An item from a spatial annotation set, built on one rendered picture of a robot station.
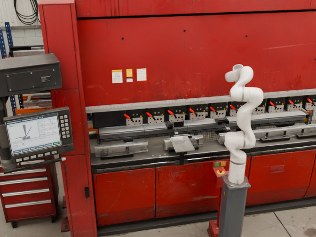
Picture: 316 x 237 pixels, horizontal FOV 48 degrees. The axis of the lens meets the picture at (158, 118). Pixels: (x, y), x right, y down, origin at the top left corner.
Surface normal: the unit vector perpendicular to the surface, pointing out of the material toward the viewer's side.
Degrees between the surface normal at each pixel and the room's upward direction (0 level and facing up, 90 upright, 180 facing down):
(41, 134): 90
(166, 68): 90
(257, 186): 90
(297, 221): 0
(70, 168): 90
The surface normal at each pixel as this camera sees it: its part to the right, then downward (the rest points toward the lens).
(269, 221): 0.00, -0.90
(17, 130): 0.43, 0.40
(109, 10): 0.20, 0.43
